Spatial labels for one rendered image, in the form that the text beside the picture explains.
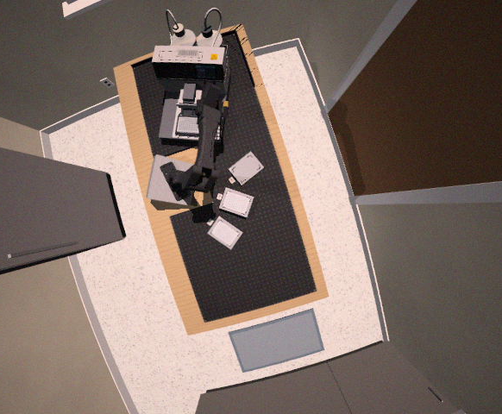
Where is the white plastic bottle with black cap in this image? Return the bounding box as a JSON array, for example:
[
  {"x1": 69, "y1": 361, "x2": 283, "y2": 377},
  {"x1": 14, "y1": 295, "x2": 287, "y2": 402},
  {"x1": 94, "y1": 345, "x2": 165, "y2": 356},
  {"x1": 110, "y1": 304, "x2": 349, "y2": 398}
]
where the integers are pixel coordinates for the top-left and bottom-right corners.
[
  {"x1": 197, "y1": 24, "x2": 224, "y2": 47},
  {"x1": 172, "y1": 23, "x2": 198, "y2": 46}
]

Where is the light grey machine housing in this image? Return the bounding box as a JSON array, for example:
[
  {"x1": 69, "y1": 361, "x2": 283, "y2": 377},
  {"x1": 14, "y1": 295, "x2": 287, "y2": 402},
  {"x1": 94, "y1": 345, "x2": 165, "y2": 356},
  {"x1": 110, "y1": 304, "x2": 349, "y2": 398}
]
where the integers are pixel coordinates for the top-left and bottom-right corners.
[{"x1": 152, "y1": 46, "x2": 231, "y2": 144}]

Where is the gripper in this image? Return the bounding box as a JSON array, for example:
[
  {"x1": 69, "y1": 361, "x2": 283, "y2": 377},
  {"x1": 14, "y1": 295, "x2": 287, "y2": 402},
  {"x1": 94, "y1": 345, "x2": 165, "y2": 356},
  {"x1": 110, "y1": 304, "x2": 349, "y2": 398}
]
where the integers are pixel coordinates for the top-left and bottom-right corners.
[{"x1": 197, "y1": 99, "x2": 229, "y2": 117}]

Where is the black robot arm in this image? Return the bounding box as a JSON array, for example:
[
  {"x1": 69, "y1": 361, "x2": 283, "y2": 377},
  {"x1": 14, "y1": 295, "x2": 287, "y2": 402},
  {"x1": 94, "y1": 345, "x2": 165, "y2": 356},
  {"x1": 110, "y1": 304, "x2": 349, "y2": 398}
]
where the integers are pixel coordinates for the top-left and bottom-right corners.
[{"x1": 160, "y1": 81, "x2": 221, "y2": 200}]

